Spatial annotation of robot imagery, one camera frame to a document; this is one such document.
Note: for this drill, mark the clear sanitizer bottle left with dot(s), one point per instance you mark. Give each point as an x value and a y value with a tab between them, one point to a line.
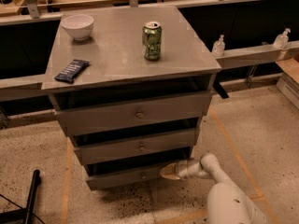
219	47

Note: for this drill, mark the white ceramic bowl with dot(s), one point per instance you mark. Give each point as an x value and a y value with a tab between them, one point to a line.
78	26

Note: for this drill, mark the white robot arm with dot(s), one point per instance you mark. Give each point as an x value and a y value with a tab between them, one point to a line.
226	201

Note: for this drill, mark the grey top drawer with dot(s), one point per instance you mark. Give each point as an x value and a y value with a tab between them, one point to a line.
102	118

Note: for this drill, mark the clear sanitizer bottle right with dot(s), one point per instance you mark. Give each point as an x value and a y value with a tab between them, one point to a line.
282	39

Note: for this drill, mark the grey bottom drawer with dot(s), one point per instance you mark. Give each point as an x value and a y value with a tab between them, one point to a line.
109	174

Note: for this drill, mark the cardboard box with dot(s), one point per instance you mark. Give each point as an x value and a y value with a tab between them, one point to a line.
288	83

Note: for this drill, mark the clear sanitizer bottle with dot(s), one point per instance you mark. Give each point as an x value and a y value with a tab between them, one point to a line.
219	47
282	39

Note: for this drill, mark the grey middle drawer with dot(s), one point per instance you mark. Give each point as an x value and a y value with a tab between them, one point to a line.
132	147

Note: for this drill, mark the dark blue snack bar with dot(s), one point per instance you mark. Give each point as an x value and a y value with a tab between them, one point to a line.
71	71

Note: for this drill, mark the grey wooden drawer cabinet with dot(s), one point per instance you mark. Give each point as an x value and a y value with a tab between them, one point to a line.
119	72

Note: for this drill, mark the black stand leg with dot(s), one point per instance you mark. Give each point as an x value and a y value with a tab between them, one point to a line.
24	214

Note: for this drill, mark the grey drawer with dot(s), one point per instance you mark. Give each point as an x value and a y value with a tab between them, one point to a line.
102	118
132	147
109	174

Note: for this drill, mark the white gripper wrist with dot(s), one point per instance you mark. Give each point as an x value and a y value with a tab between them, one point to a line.
183	169

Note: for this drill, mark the green soda can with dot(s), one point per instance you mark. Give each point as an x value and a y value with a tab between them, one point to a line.
152	39

